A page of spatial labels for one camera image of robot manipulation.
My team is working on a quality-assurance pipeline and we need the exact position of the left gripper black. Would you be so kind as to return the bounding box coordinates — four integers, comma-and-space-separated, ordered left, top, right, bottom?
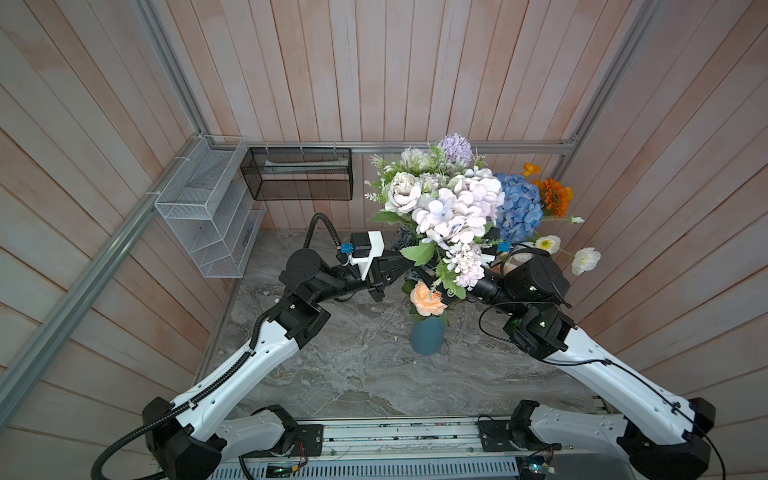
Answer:
311, 246, 419, 302

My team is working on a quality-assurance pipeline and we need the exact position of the peach rose flower stem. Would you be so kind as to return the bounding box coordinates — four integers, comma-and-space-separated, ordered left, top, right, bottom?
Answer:
409, 281, 447, 317

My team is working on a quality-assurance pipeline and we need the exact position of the teal ceramic vase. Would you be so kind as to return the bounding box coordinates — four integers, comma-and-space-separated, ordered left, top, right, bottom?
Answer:
410, 316, 447, 356

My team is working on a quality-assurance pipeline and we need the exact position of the blue hydrangea flower stem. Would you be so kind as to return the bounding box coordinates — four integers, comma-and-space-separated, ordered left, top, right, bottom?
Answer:
496, 174, 543, 244

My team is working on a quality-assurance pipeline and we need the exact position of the cream rose greenery bunch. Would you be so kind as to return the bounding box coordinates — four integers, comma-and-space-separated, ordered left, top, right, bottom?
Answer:
365, 134, 505, 299

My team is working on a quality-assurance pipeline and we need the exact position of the white ranunculus flower stem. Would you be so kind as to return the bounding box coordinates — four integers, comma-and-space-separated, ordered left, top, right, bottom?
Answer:
525, 215, 602, 277

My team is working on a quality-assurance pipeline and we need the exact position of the orange gerbera flower stem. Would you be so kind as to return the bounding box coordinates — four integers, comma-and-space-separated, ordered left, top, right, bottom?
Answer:
534, 178, 574, 218

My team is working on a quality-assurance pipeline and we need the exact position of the dusty blue flower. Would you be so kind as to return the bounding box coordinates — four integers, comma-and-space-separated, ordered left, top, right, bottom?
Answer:
391, 225, 420, 251

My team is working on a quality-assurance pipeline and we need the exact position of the yellow poppy flower stem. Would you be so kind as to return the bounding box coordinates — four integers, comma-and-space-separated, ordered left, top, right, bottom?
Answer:
522, 163, 542, 177

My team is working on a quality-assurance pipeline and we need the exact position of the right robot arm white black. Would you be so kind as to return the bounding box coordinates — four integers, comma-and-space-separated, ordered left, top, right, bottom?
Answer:
469, 247, 718, 479

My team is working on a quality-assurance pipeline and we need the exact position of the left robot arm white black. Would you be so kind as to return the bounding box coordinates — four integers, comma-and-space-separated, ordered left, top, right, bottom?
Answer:
143, 248, 414, 479

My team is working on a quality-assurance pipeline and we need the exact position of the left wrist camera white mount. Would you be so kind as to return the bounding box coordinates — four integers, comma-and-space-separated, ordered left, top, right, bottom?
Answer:
341, 231, 385, 280

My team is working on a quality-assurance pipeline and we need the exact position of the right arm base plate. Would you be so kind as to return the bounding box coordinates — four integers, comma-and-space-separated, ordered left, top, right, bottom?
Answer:
476, 415, 562, 454

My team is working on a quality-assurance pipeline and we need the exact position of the black mesh wall basket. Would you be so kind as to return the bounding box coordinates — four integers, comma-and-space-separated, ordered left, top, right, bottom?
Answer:
241, 147, 354, 201

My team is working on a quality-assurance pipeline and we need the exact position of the aluminium front rail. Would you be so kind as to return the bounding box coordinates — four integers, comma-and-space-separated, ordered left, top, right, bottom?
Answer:
152, 416, 652, 466

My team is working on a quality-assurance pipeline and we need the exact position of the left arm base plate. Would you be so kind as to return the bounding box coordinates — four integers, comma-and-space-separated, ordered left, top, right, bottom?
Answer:
264, 423, 324, 457

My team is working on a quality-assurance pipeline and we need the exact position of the black corrugated cable conduit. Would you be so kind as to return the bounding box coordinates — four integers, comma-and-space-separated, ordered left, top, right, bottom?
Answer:
89, 212, 343, 480

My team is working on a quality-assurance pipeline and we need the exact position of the white wire mesh shelf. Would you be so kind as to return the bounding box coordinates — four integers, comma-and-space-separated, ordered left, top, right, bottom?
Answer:
155, 135, 265, 279

